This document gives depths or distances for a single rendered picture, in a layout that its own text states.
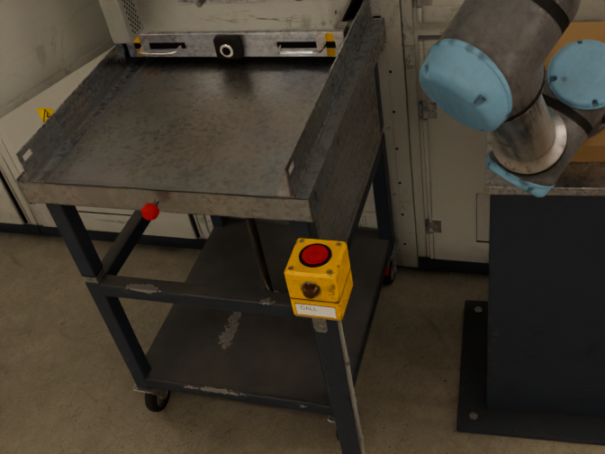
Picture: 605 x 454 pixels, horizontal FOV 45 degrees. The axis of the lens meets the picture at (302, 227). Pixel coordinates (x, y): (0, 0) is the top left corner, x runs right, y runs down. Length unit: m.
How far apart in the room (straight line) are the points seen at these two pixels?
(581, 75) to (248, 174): 0.60
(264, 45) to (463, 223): 0.82
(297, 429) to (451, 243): 0.70
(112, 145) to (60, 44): 0.44
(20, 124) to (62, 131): 0.88
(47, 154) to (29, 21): 0.40
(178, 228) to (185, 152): 1.03
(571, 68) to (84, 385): 1.62
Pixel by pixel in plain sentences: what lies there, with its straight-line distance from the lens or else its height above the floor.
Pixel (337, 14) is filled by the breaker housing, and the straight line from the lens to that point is 1.67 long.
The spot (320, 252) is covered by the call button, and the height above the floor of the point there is 0.91.
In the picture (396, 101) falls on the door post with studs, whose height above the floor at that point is 0.61.
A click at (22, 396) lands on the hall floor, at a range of 2.36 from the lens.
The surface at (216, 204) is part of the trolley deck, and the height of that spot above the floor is 0.82.
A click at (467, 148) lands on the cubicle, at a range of 1.98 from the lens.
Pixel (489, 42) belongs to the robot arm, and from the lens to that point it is 0.85.
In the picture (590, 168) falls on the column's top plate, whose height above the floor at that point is 0.75.
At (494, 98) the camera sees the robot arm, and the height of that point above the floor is 1.19.
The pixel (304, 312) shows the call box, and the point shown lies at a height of 0.82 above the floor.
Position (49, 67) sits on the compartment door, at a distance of 1.93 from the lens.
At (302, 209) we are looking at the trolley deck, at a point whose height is 0.82.
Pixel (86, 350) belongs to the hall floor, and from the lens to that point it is 2.38.
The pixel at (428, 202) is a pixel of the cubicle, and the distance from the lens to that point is 2.11.
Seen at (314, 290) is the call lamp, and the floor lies 0.88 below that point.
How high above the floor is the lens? 1.65
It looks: 41 degrees down
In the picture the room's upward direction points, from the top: 12 degrees counter-clockwise
